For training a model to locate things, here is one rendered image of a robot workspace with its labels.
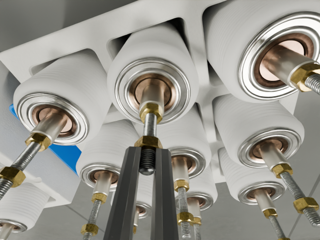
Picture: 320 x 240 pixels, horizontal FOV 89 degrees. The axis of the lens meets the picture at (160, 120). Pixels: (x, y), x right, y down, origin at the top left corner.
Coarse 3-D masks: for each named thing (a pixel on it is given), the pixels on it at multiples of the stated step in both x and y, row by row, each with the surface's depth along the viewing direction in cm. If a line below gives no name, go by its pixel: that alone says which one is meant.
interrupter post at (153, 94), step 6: (144, 90) 15; (150, 90) 15; (156, 90) 15; (162, 90) 16; (144, 96) 14; (150, 96) 14; (156, 96) 14; (162, 96) 15; (144, 102) 14; (150, 102) 14; (156, 102) 14; (162, 102) 14; (162, 108) 14; (162, 114) 14
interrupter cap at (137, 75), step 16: (128, 64) 14; (144, 64) 14; (160, 64) 14; (176, 64) 15; (128, 80) 15; (144, 80) 16; (160, 80) 16; (176, 80) 15; (128, 96) 16; (176, 96) 16; (128, 112) 18; (176, 112) 18
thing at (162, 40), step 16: (144, 32) 18; (160, 32) 17; (176, 32) 22; (128, 48) 14; (144, 48) 14; (160, 48) 14; (176, 48) 14; (112, 64) 15; (192, 64) 15; (112, 80) 16; (192, 80) 16; (112, 96) 17; (192, 96) 17
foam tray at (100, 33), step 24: (144, 0) 18; (168, 0) 17; (192, 0) 17; (216, 0) 17; (96, 24) 19; (120, 24) 19; (144, 24) 19; (192, 24) 19; (24, 48) 21; (48, 48) 21; (72, 48) 20; (96, 48) 20; (120, 48) 26; (192, 48) 20; (24, 72) 22; (216, 96) 25; (288, 96) 25; (216, 144) 31; (216, 168) 36
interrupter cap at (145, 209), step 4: (136, 204) 31; (140, 204) 31; (144, 204) 30; (148, 204) 31; (140, 208) 32; (144, 208) 32; (148, 208) 32; (140, 212) 33; (144, 212) 33; (148, 212) 33; (140, 216) 34; (144, 216) 34; (148, 216) 34
